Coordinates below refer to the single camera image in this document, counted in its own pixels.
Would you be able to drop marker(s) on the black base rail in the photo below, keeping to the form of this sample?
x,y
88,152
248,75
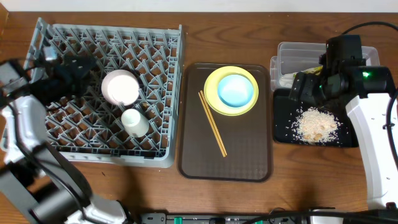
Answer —
x,y
163,218

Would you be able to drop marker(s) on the clear plastic bin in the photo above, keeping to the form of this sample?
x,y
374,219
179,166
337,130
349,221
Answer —
x,y
293,57

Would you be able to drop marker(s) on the white napkin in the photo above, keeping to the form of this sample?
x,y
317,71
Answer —
x,y
286,81

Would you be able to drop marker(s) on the grey plastic dishwasher rack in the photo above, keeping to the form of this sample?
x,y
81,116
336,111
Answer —
x,y
87,128

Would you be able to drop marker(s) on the brown serving tray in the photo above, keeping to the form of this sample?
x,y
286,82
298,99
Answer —
x,y
247,137

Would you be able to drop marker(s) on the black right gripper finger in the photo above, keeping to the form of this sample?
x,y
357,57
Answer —
x,y
297,86
312,90

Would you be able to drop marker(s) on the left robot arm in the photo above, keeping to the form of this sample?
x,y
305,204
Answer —
x,y
41,183

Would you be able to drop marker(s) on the pink bowl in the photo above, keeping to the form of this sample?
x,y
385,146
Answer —
x,y
120,87

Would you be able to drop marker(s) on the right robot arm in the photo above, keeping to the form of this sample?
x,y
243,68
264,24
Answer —
x,y
369,97

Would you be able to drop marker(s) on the green orange snack wrapper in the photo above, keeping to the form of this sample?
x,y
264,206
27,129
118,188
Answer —
x,y
314,70

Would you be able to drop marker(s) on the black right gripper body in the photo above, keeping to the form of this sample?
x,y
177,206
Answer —
x,y
326,85

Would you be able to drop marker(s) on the leftover rice food waste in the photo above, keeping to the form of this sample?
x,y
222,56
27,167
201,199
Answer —
x,y
313,126

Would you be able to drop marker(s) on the white cup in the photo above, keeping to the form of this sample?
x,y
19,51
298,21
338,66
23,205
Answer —
x,y
135,123

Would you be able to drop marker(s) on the light blue bowl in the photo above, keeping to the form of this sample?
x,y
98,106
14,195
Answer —
x,y
235,90

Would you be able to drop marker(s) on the yellow round plate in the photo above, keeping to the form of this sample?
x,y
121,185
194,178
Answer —
x,y
211,94

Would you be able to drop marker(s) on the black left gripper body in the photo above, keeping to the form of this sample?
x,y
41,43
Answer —
x,y
74,74

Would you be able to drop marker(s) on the black tray bin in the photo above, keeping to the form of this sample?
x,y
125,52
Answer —
x,y
286,112

